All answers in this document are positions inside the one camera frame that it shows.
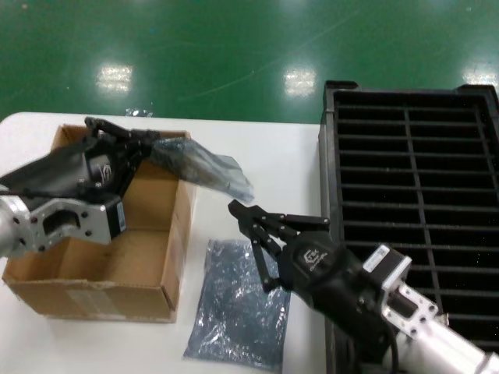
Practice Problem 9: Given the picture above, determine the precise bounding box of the brown cardboard box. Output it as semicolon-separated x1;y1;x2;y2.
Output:
2;123;198;323

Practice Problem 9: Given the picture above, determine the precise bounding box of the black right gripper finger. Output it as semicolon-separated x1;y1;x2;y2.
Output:
228;199;331;239
249;228;282;294

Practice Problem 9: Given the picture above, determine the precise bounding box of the left wrist camera silver bracket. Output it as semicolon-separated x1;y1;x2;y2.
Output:
29;196;126;254

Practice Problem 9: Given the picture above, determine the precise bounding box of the empty grey antistatic bag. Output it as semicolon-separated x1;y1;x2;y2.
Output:
182;238;292;362

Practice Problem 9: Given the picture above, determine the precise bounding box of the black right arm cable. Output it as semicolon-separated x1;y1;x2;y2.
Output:
388;330;403;374

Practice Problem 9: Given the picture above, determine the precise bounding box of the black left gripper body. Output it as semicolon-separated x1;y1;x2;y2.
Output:
0;138;137;203

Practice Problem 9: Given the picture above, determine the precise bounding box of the grey antistatic packaging bag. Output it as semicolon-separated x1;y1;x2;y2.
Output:
150;136;257;202

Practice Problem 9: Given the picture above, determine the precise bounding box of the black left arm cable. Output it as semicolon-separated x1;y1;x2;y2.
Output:
0;185;44;196

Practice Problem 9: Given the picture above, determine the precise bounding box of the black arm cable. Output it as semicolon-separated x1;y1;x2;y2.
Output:
388;330;403;374
0;185;44;196

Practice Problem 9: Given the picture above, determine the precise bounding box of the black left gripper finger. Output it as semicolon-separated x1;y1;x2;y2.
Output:
116;142;154;196
84;115;161;146

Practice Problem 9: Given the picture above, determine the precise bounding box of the black slotted plastic container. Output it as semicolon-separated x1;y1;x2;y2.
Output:
317;80;499;374

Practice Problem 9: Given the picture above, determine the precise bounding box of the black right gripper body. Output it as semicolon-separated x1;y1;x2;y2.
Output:
278;231;395;363

